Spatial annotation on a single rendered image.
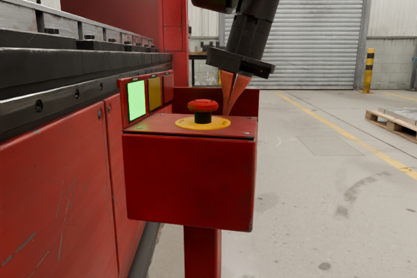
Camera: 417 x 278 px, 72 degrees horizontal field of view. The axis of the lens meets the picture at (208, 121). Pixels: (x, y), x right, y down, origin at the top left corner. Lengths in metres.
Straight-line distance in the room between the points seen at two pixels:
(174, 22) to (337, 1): 6.10
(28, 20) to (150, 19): 1.48
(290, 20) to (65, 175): 7.12
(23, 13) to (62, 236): 0.42
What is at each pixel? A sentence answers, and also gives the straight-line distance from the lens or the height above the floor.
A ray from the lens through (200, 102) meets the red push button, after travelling 0.36.
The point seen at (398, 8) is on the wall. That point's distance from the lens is 8.48.
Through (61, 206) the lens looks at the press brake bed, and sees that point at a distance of 0.52.
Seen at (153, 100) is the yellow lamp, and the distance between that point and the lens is 0.43.
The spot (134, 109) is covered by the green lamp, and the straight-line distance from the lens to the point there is 0.37.
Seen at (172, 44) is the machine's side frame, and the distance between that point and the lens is 2.09.
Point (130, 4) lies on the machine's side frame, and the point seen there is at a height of 1.20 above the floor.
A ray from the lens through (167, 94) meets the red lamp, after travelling 0.49.
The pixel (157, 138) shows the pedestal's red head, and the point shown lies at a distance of 0.34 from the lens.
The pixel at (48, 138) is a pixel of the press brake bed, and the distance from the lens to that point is 0.48.
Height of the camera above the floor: 0.87
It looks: 13 degrees down
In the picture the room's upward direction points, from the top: straight up
